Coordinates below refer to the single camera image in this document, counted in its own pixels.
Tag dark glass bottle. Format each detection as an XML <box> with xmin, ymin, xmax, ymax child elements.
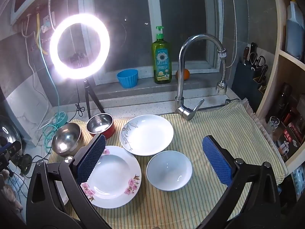
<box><xmin>278</xmin><ymin>82</ymin><xmax>292</xmax><ymax>122</ymax></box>

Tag chrome kitchen faucet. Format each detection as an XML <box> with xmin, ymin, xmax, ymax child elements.
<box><xmin>175</xmin><ymin>34</ymin><xmax>228</xmax><ymax>122</ymax></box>

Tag clear drinking glass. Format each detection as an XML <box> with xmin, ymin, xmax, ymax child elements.
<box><xmin>267</xmin><ymin>116</ymin><xmax>280</xmax><ymax>134</ymax></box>

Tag red steel bowl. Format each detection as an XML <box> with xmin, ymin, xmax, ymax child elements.
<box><xmin>86</xmin><ymin>114</ymin><xmax>116</xmax><ymax>139</ymax></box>

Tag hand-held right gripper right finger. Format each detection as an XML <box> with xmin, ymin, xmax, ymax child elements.
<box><xmin>195</xmin><ymin>135</ymin><xmax>282</xmax><ymax>229</ymax></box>

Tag blue ribbed cup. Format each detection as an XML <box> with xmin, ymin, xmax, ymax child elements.
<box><xmin>117</xmin><ymin>69</ymin><xmax>139</xmax><ymax>89</ymax></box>

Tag white plate grey leaf print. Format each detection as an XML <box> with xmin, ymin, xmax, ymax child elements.
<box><xmin>119</xmin><ymin>114</ymin><xmax>174</xmax><ymax>156</ymax></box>

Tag black kitchen scissors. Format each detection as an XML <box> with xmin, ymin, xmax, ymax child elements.
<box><xmin>250</xmin><ymin>55</ymin><xmax>266</xmax><ymax>71</ymax></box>

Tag black ring light cable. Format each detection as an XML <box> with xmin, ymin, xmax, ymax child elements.
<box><xmin>75</xmin><ymin>80</ymin><xmax>85</xmax><ymax>118</ymax></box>

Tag dark knife block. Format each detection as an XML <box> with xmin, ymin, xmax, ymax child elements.
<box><xmin>232</xmin><ymin>62</ymin><xmax>267</xmax><ymax>99</ymax></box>

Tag black mini tripod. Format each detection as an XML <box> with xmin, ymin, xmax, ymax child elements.
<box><xmin>83</xmin><ymin>80</ymin><xmax>105</xmax><ymax>120</ymax></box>

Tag white power cable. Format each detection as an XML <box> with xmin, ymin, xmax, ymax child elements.
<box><xmin>22</xmin><ymin>14</ymin><xmax>56</xmax><ymax>130</ymax></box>

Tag round teal power strip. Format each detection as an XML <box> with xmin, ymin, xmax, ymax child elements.
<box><xmin>54</xmin><ymin>112</ymin><xmax>69</xmax><ymax>125</ymax></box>

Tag green dish soap bottle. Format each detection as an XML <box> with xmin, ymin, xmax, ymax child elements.
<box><xmin>152</xmin><ymin>26</ymin><xmax>172</xmax><ymax>84</ymax></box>

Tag orange fruit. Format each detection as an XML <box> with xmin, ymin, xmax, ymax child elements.
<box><xmin>176</xmin><ymin>68</ymin><xmax>190</xmax><ymax>81</ymax></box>

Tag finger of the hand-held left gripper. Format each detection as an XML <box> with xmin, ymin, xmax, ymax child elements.
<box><xmin>0</xmin><ymin>140</ymin><xmax>22</xmax><ymax>160</ymax></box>

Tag black handled knife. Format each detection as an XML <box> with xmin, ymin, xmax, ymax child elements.
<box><xmin>249</xmin><ymin>42</ymin><xmax>258</xmax><ymax>62</ymax></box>

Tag red printed box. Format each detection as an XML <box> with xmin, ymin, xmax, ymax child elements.
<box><xmin>276</xmin><ymin>122</ymin><xmax>302</xmax><ymax>160</ymax></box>

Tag light blue ceramic bowl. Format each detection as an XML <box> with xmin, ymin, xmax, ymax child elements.
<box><xmin>146</xmin><ymin>150</ymin><xmax>193</xmax><ymax>192</ymax></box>

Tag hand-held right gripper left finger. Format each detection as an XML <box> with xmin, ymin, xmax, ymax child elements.
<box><xmin>26</xmin><ymin>134</ymin><xmax>112</xmax><ymax>229</ymax></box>

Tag teal power cable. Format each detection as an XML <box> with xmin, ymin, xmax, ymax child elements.
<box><xmin>36</xmin><ymin>29</ymin><xmax>69</xmax><ymax>146</ymax></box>

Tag gold steel bowl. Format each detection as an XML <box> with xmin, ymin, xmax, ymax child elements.
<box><xmin>51</xmin><ymin>123</ymin><xmax>83</xmax><ymax>157</ymax></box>

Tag beige wooden shelf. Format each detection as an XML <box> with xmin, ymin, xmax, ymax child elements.
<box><xmin>256</xmin><ymin>0</ymin><xmax>305</xmax><ymax>170</ymax></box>

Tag white plate pink flower print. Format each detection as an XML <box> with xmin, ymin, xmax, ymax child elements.
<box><xmin>80</xmin><ymin>145</ymin><xmax>142</xmax><ymax>208</ymax></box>

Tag yellow striped cloth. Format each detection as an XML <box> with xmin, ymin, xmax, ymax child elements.
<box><xmin>49</xmin><ymin>100</ymin><xmax>289</xmax><ymax>229</ymax></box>

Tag wall water heater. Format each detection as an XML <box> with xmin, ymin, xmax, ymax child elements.
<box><xmin>10</xmin><ymin>0</ymin><xmax>53</xmax><ymax>25</ymax></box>

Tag window frame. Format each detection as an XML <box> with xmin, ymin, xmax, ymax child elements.
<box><xmin>79</xmin><ymin>0</ymin><xmax>224</xmax><ymax>86</ymax></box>

